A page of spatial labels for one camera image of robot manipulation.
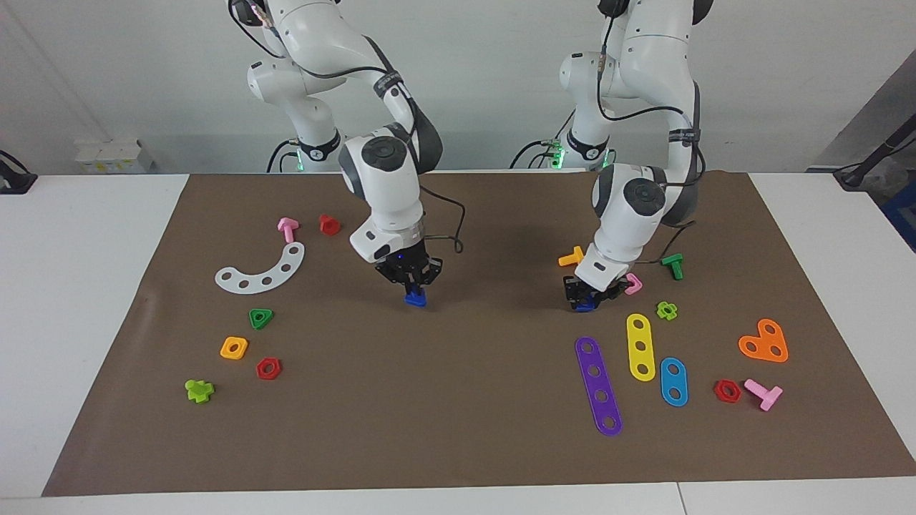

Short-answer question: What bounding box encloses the black clamp device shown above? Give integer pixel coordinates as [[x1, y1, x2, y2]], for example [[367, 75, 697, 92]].
[[0, 149, 38, 195]]

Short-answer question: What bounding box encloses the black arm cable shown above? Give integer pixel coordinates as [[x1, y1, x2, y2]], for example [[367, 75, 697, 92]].
[[597, 13, 708, 267], [229, 0, 467, 255]]

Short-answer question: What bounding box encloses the brown table mat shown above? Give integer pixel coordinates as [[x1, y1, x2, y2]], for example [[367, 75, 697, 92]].
[[42, 172, 916, 497]]

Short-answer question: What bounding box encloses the blue two-hole strip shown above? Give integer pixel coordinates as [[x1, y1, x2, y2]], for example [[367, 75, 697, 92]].
[[659, 357, 689, 408]]

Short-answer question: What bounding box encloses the yellow three-hole strip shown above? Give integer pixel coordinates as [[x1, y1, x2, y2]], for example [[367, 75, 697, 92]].
[[625, 313, 657, 383]]

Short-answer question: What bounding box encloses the black right base cable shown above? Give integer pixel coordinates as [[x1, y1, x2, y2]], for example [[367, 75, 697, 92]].
[[266, 138, 303, 174]]

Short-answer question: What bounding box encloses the black base cable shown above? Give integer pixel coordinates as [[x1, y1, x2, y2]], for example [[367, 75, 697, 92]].
[[266, 138, 303, 174], [510, 138, 575, 171]]

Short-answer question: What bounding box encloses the blue crate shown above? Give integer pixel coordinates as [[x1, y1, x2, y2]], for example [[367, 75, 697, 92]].
[[882, 180, 916, 252]]

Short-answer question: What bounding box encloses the black stand pole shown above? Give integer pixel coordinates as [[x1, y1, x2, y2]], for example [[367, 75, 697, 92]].
[[834, 113, 916, 191]]

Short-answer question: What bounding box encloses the white wall socket box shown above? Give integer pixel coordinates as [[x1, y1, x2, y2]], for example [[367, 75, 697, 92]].
[[74, 139, 155, 175]]

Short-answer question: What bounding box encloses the orange heart plate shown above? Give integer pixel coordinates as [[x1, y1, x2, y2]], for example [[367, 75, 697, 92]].
[[738, 318, 789, 363]]

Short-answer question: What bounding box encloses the purple four-hole strip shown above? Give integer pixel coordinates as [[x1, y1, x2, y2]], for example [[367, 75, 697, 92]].
[[574, 336, 624, 437]]

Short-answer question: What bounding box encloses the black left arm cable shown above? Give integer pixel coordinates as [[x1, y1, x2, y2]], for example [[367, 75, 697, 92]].
[[597, 13, 708, 267]]

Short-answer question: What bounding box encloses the white curved perforated strip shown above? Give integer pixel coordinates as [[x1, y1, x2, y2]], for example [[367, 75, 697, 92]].
[[215, 242, 306, 295]]

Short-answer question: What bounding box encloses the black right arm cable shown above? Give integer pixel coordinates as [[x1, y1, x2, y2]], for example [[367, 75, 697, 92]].
[[229, 0, 467, 255]]

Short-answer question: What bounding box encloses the black left base cable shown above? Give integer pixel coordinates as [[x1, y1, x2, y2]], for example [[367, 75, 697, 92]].
[[510, 138, 575, 171]]

